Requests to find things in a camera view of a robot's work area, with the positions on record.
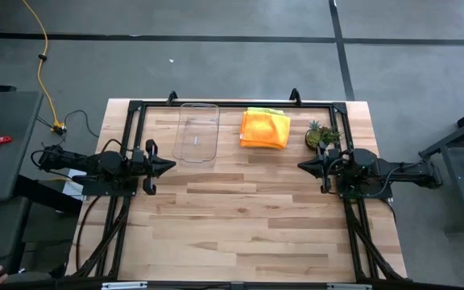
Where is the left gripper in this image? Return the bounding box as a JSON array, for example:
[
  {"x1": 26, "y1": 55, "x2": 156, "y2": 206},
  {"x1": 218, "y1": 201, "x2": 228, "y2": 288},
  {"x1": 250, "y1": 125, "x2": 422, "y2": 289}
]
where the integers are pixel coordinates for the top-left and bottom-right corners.
[{"x1": 131, "y1": 139, "x2": 177, "y2": 197}]

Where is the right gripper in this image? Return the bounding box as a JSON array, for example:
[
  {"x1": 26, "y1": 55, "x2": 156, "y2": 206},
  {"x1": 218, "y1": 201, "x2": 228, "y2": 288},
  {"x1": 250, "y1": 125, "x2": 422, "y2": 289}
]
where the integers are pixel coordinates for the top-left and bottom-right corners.
[{"x1": 297, "y1": 145, "x2": 353, "y2": 195}]

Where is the orange microfiber towel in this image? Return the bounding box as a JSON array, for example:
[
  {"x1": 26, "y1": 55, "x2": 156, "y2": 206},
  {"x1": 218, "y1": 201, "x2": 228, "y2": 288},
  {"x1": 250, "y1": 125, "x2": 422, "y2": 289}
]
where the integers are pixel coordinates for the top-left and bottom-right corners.
[{"x1": 239, "y1": 109, "x2": 292, "y2": 151}]

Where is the lime green microfiber towel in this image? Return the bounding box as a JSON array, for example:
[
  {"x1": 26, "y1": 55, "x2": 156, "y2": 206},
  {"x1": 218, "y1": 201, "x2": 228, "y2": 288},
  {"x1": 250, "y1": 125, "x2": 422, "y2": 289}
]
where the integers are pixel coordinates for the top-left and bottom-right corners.
[{"x1": 246, "y1": 106, "x2": 286, "y2": 116}]

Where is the succulent in black pot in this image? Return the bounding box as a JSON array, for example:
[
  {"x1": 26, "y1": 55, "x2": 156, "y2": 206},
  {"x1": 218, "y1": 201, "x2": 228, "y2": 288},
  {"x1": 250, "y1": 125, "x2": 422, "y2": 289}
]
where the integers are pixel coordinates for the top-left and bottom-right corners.
[{"x1": 304, "y1": 119, "x2": 342, "y2": 153}]

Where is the clear plastic bin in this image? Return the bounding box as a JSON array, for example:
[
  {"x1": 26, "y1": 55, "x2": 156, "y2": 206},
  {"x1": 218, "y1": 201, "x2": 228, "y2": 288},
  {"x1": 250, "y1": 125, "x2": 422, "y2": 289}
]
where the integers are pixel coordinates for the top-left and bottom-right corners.
[{"x1": 172, "y1": 102, "x2": 221, "y2": 164}]

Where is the white paper sheet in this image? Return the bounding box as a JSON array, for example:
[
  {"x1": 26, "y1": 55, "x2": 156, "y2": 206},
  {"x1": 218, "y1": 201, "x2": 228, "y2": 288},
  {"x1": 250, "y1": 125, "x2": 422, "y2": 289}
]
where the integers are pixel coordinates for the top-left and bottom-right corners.
[{"x1": 61, "y1": 167, "x2": 90, "y2": 201}]

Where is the grey side table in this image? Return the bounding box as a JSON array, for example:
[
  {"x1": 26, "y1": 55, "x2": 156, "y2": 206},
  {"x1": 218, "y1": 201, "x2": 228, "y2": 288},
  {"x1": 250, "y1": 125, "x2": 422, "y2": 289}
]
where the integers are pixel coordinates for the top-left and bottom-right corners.
[{"x1": 0, "y1": 90, "x2": 44, "y2": 203}]

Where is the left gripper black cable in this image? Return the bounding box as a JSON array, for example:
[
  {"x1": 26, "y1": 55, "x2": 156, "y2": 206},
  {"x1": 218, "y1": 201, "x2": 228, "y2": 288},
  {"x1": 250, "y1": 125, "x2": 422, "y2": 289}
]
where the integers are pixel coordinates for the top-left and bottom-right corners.
[{"x1": 99, "y1": 138, "x2": 136, "y2": 156}]

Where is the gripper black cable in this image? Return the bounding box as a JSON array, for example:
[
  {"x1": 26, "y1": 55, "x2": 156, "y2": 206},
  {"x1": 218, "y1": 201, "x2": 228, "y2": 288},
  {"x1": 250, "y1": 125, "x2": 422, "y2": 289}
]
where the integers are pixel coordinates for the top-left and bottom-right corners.
[
  {"x1": 99, "y1": 138, "x2": 136, "y2": 156},
  {"x1": 322, "y1": 155, "x2": 405, "y2": 199}
]

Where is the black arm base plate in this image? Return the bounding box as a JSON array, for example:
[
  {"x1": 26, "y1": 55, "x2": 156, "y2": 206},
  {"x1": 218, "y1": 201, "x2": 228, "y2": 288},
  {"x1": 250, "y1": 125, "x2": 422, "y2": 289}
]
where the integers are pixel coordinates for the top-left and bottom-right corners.
[
  {"x1": 333, "y1": 168, "x2": 394, "y2": 201},
  {"x1": 79, "y1": 173, "x2": 139, "y2": 198}
]

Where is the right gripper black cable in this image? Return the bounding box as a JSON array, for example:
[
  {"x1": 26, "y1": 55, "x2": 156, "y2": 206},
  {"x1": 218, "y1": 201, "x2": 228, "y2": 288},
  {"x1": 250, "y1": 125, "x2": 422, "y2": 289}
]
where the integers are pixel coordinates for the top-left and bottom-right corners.
[{"x1": 322, "y1": 155, "x2": 405, "y2": 199}]

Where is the black aluminium table frame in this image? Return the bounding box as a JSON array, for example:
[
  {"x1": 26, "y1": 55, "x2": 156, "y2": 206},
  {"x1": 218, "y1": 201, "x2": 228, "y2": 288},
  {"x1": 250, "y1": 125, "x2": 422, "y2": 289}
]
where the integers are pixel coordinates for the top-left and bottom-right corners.
[{"x1": 64, "y1": 87, "x2": 408, "y2": 285}]

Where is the thin black floor cable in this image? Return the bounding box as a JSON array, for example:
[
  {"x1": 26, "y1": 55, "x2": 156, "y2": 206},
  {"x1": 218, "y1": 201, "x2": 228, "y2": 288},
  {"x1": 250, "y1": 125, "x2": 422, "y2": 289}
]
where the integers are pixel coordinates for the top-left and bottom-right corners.
[{"x1": 36, "y1": 108, "x2": 100, "y2": 140}]

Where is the silver frame bracket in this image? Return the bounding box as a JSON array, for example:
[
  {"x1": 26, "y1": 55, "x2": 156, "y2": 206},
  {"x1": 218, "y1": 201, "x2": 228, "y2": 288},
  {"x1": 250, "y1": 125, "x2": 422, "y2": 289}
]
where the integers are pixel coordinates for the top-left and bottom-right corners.
[
  {"x1": 101, "y1": 281, "x2": 148, "y2": 290},
  {"x1": 326, "y1": 283, "x2": 373, "y2": 290}
]

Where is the grey metal desk frame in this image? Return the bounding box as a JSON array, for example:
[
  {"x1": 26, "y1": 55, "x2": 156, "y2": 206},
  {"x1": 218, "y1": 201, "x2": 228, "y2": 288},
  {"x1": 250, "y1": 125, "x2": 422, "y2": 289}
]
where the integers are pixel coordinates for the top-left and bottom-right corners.
[{"x1": 418, "y1": 100, "x2": 464, "y2": 234}]

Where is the yellow power cord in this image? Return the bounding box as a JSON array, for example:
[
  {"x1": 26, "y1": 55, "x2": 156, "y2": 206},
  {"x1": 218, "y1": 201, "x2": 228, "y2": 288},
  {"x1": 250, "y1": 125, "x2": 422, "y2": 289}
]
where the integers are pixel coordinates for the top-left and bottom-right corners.
[{"x1": 22, "y1": 0, "x2": 67, "y2": 135}]

